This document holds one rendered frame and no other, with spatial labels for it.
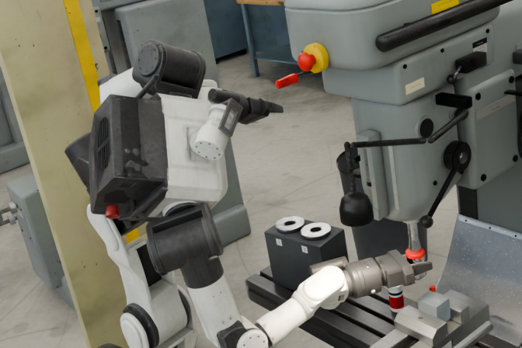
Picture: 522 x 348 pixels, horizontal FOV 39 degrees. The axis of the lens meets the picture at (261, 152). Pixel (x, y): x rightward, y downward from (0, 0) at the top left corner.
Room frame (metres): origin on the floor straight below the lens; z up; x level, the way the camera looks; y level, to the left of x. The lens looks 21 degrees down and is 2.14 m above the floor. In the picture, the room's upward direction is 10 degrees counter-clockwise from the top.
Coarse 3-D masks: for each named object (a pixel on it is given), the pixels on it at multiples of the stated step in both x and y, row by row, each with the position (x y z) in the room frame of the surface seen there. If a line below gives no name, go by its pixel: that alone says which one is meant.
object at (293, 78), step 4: (304, 72) 1.57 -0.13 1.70; (308, 72) 1.58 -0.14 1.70; (312, 72) 1.58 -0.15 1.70; (288, 76) 1.55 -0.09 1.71; (292, 76) 1.55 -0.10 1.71; (296, 76) 1.55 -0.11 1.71; (300, 76) 1.56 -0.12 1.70; (304, 76) 1.57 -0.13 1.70; (280, 80) 1.53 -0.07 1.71; (284, 80) 1.53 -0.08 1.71; (288, 80) 1.54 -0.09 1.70; (292, 80) 1.54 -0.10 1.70; (296, 80) 1.55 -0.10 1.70; (276, 84) 1.53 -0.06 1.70; (280, 84) 1.53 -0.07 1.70; (284, 84) 1.53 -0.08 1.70; (288, 84) 1.54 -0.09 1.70; (292, 84) 1.55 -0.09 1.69; (280, 88) 1.53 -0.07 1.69
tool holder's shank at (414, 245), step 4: (408, 224) 1.60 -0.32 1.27; (412, 224) 1.59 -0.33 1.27; (416, 224) 1.59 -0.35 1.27; (408, 228) 1.60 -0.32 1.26; (412, 228) 1.59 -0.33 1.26; (416, 228) 1.59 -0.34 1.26; (408, 232) 1.60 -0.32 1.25; (412, 232) 1.59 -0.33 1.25; (416, 232) 1.59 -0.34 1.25; (412, 236) 1.59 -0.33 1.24; (416, 236) 1.59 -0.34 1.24; (412, 240) 1.59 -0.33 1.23; (416, 240) 1.59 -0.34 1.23; (412, 244) 1.59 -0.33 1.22; (416, 244) 1.59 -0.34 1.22; (408, 248) 1.60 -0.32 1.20; (412, 248) 1.59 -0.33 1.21; (416, 248) 1.59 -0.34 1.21; (420, 248) 1.59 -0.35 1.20; (412, 252) 1.59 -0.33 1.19
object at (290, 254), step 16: (288, 224) 2.02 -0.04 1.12; (304, 224) 1.99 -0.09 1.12; (320, 224) 1.95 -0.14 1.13; (272, 240) 1.98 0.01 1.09; (288, 240) 1.93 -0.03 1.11; (304, 240) 1.90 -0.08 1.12; (320, 240) 1.88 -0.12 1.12; (336, 240) 1.90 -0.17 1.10; (272, 256) 1.99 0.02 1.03; (288, 256) 1.94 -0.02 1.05; (304, 256) 1.89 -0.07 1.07; (320, 256) 1.85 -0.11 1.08; (336, 256) 1.89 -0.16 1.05; (272, 272) 2.00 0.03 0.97; (288, 272) 1.95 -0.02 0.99; (304, 272) 1.90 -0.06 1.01
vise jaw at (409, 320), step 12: (408, 312) 1.57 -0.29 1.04; (420, 312) 1.56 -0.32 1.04; (396, 324) 1.56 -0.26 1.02; (408, 324) 1.53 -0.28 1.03; (420, 324) 1.51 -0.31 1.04; (432, 324) 1.50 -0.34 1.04; (444, 324) 1.49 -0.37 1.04; (420, 336) 1.50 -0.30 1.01; (432, 336) 1.47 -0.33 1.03; (444, 336) 1.49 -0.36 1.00
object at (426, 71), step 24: (432, 48) 1.50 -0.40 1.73; (456, 48) 1.54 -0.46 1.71; (480, 48) 1.59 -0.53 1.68; (336, 72) 1.58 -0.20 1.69; (360, 72) 1.52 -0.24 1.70; (384, 72) 1.46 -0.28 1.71; (408, 72) 1.45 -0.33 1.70; (432, 72) 1.49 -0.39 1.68; (360, 96) 1.52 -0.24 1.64; (384, 96) 1.47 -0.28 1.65; (408, 96) 1.45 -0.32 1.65
